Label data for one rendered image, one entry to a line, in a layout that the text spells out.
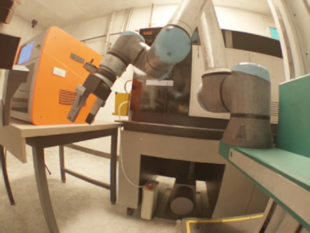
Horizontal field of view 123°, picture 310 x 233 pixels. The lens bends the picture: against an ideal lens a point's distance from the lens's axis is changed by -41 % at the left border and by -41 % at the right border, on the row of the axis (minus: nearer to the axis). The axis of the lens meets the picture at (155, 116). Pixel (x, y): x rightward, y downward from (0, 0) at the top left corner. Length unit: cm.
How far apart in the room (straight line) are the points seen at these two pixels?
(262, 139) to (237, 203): 65
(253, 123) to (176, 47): 31
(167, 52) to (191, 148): 60
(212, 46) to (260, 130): 39
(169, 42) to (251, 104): 29
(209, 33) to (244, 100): 35
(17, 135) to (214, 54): 82
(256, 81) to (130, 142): 75
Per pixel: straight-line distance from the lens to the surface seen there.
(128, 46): 49
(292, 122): 48
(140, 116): 98
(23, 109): 74
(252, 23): 285
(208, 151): 85
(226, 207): 103
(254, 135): 45
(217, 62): 63
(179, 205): 114
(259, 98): 48
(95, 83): 43
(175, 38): 38
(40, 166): 65
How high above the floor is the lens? 79
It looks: level
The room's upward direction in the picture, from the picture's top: 5 degrees clockwise
